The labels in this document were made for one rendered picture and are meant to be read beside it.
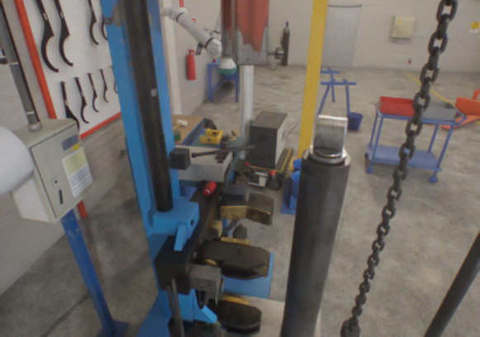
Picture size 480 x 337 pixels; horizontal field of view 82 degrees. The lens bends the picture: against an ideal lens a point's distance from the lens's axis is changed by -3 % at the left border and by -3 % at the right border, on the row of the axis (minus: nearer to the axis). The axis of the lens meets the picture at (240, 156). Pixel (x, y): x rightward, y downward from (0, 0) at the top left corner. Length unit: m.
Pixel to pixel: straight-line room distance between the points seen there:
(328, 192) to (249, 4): 0.81
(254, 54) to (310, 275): 1.15
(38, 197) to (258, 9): 1.19
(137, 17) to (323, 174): 0.93
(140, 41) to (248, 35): 0.41
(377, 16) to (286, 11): 3.25
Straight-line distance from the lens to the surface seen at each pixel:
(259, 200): 1.79
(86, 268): 1.99
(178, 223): 1.40
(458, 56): 13.21
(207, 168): 1.79
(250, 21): 0.97
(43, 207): 1.56
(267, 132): 3.31
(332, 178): 1.27
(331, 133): 1.21
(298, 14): 11.89
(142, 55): 1.16
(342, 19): 11.91
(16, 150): 1.35
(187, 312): 1.68
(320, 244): 1.49
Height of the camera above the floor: 2.06
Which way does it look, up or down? 28 degrees down
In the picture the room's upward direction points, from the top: straight up
